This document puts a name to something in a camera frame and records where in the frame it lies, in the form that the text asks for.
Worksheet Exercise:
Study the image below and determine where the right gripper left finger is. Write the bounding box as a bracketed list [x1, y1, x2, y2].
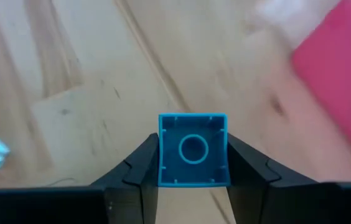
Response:
[0, 133, 161, 224]

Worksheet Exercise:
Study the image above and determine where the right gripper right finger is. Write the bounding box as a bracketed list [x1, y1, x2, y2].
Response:
[226, 133, 351, 224]

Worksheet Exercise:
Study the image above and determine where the sky blue small toy block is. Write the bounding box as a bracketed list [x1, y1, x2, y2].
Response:
[157, 113, 231, 189]

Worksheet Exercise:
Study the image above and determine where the pink plastic bin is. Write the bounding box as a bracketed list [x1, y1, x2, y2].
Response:
[291, 0, 351, 172]

